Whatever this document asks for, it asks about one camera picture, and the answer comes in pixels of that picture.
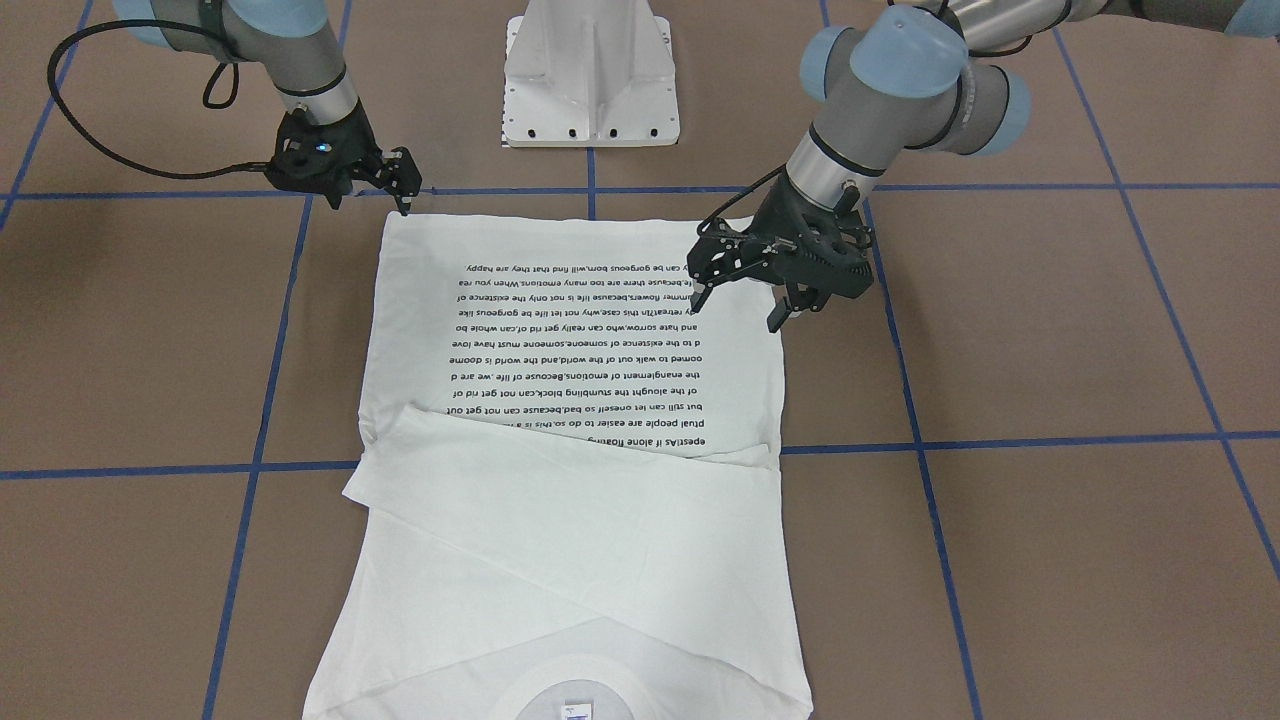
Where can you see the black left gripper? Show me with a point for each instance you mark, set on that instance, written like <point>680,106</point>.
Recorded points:
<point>768,221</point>

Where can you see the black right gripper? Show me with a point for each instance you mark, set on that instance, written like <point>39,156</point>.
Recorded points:
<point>352,139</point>

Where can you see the white long-sleeve printed shirt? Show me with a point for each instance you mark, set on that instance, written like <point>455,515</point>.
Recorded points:
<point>572,485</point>

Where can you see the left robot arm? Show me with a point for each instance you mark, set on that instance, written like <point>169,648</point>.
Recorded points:
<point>917,80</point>

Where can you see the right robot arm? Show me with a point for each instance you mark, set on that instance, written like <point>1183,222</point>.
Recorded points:
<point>292,40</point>

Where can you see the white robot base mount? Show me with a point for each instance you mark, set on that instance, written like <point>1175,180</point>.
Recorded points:
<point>589,74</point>

